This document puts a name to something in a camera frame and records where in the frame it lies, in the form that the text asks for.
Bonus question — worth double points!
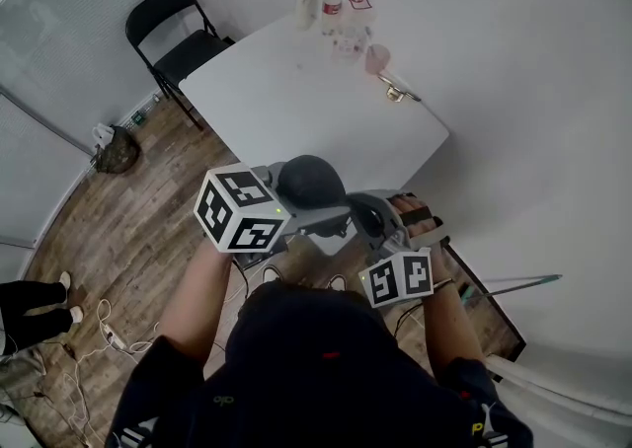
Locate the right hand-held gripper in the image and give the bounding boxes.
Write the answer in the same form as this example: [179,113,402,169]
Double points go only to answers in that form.
[346,189,435,310]

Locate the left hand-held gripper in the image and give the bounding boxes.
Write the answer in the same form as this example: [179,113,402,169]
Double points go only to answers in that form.
[194,161,353,256]

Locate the black glasses case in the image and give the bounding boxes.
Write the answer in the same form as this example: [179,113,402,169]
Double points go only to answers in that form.
[275,154,348,208]

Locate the person's left forearm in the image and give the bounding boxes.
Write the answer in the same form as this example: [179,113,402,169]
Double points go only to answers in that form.
[157,238,234,364]

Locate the person's right forearm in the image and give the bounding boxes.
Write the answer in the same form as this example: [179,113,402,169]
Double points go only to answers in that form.
[419,251,488,379]

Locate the person's right hand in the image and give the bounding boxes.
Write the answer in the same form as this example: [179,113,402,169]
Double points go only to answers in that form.
[387,192,444,248]

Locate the gold metal clip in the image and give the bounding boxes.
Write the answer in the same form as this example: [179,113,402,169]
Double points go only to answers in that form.
[377,73,423,104]

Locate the person's black clothing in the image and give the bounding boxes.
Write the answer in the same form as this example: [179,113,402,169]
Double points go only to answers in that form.
[111,280,535,448]

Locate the pink cup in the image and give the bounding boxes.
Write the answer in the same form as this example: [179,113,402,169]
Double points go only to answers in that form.
[363,43,393,76]

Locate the small clear jar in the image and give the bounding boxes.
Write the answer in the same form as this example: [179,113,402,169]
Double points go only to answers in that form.
[329,36,369,68]

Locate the clear container with red rim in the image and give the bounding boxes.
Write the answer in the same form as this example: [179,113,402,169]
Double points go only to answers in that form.
[344,0,377,42]

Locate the clear bottle with red label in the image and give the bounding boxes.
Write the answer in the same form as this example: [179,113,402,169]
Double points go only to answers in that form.
[320,0,344,37]

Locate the white plastic bottle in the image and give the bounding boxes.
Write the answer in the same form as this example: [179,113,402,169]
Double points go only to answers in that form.
[295,0,318,32]

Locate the dark rubbish bag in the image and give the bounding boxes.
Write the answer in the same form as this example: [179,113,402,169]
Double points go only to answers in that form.
[94,124,141,175]

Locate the black folding chair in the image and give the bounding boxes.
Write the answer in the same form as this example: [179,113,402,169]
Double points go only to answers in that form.
[124,0,236,130]

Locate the white plastic bag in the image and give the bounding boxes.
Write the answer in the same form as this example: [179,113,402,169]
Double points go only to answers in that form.
[92,123,116,147]

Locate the white power strip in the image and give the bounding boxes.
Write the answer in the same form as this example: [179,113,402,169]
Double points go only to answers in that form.
[101,327,126,351]

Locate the white pipes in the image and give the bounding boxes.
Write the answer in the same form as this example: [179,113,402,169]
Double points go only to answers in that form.
[486,354,632,418]

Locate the olive cloth bundle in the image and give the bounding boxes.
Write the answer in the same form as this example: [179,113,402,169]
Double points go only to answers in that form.
[0,346,46,423]

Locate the green broom with metal handle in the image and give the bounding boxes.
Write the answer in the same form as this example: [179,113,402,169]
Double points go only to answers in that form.
[458,273,564,307]

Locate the white floor cable bundle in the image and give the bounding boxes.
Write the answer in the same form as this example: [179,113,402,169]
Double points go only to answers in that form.
[63,297,165,448]

